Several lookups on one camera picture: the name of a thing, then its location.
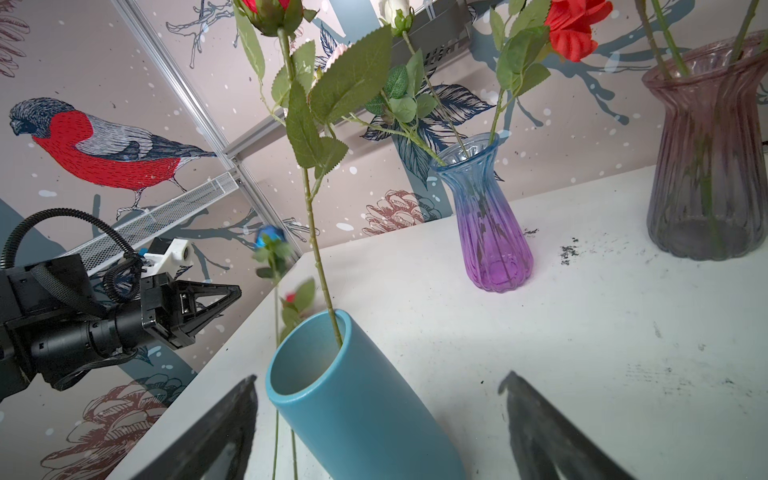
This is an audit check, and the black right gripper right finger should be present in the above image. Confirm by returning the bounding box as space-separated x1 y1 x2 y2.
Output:
498 371 633 480

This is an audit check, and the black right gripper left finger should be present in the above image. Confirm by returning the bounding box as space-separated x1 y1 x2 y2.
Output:
134 375 258 480

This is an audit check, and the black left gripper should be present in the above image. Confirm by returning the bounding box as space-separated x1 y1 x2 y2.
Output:
140 280 242 349

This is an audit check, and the small red rose stem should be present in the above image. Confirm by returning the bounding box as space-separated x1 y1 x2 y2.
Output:
278 277 318 480

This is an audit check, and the teal ceramic vase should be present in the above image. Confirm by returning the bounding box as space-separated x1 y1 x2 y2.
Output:
266 310 466 479

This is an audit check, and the blue rose stem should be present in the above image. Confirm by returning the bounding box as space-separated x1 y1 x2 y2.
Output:
251 224 298 480

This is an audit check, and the blue purple glass vase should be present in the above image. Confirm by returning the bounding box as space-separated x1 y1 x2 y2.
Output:
435 133 533 293

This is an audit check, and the mauve glass vase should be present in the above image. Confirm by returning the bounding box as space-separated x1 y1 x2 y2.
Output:
642 31 767 261

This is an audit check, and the pink rose stem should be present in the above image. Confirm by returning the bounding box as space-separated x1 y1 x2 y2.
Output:
287 30 440 177

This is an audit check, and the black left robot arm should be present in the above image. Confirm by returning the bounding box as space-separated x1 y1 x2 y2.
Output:
1 255 242 398

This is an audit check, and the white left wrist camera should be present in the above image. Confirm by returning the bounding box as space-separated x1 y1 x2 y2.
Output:
140 237 194 279

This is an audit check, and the black corrugated cable hose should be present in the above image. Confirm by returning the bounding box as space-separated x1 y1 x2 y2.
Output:
0 207 145 304

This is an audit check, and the white wire mesh basket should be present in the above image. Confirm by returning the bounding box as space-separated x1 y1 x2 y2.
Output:
62 173 239 275

